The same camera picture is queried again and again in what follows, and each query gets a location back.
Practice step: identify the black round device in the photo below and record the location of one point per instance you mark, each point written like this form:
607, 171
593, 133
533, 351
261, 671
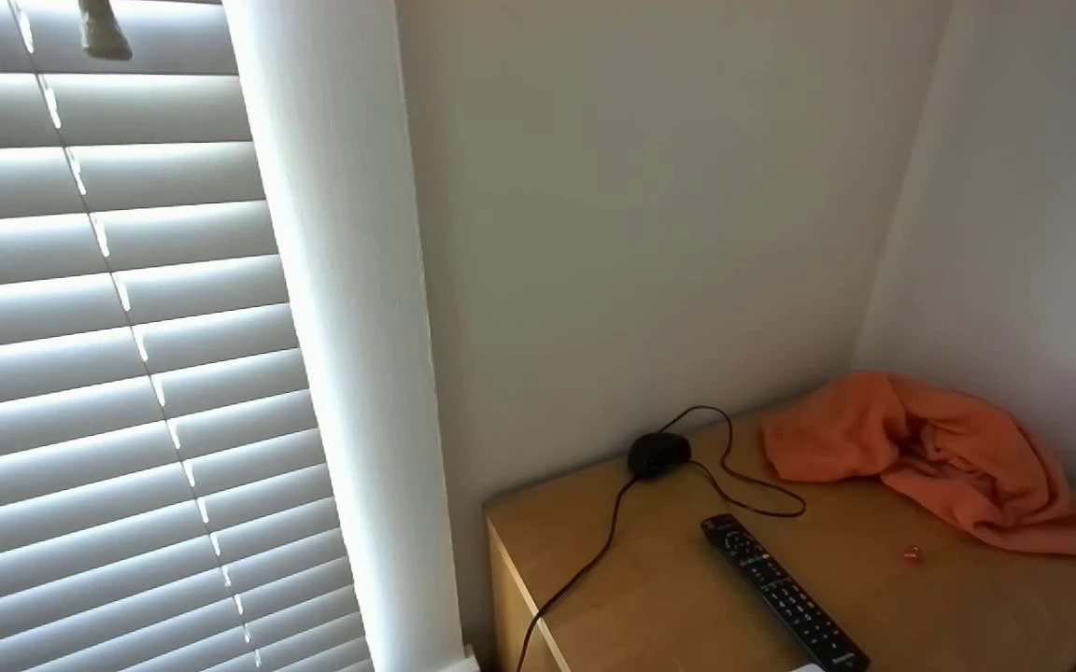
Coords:
658, 452

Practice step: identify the light wooden dresser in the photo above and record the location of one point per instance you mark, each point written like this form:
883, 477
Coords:
607, 573

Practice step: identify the black remote control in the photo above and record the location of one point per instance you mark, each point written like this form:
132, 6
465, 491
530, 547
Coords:
810, 624

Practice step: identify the white window blinds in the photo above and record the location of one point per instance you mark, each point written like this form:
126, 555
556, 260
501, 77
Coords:
161, 479

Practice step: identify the orange towel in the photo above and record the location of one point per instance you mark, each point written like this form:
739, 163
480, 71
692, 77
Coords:
957, 458

